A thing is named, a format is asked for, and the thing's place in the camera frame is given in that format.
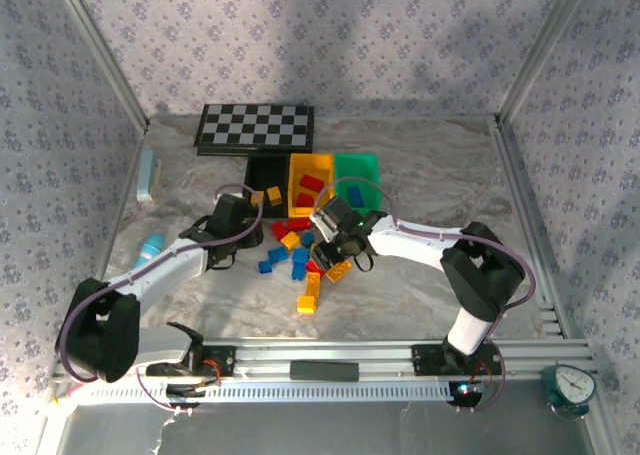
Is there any pink cable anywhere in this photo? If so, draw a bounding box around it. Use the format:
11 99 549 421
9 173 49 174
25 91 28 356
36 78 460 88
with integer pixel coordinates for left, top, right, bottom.
53 382 101 406

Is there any yellow plastic bin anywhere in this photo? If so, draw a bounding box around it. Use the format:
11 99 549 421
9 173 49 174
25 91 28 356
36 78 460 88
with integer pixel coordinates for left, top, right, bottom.
287 152 336 219

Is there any black plastic bin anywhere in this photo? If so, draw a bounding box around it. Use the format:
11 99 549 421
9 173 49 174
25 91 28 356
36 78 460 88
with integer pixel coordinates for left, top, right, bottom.
244 154 292 219

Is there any light blue eraser block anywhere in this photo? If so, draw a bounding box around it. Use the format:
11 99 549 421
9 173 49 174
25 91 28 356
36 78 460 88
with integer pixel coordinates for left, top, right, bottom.
135 149 164 204

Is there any black connector box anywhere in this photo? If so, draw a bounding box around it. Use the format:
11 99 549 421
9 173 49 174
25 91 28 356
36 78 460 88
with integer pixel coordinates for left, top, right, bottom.
165 382 206 409

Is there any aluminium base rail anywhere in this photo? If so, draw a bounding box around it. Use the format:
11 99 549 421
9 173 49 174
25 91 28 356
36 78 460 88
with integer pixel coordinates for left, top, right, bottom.
53 338 595 382

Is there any teal analog clock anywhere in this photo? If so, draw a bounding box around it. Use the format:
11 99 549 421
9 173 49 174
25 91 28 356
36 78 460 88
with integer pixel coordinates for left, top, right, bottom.
541 363 597 420

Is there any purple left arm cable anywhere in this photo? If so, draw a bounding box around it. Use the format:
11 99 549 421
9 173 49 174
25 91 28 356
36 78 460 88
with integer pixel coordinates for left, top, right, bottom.
56 183 264 417

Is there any aluminium side rail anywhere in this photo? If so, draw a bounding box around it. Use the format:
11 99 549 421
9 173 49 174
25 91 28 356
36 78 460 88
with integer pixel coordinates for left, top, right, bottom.
492 114 574 341
74 122 151 296

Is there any circuit board with lights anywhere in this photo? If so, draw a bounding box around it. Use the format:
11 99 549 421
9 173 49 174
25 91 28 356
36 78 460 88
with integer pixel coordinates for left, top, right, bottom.
448 380 487 407

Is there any white slotted cable duct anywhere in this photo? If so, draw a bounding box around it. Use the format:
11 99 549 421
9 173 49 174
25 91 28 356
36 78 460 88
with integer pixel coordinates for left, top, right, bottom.
92 380 451 404

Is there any light blue and white bottle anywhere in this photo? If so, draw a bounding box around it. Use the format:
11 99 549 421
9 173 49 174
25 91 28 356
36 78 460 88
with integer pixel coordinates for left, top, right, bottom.
132 231 167 271

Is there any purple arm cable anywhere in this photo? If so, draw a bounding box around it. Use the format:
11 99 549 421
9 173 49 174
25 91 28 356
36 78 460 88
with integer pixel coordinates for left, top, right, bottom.
312 176 538 417
56 183 264 417

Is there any black and white chessboard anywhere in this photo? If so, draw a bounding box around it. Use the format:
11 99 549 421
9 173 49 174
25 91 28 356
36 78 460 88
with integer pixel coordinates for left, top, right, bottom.
193 103 316 157

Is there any green plastic bin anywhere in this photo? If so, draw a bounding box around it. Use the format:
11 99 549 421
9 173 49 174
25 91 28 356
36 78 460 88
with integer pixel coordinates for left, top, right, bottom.
332 152 382 217

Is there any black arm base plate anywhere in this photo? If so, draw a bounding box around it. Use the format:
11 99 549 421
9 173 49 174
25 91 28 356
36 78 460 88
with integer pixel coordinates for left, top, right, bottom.
411 343 504 376
144 343 237 377

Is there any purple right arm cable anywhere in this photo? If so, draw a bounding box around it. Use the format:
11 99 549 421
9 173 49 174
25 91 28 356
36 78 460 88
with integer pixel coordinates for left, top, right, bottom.
312 176 538 417

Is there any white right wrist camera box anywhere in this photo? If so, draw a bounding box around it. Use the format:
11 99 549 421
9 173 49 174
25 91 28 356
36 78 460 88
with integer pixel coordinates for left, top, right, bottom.
308 208 335 242

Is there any aluminium frame post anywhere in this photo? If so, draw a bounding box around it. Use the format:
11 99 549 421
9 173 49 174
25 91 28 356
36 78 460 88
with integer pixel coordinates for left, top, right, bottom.
494 0 599 126
49 0 151 131

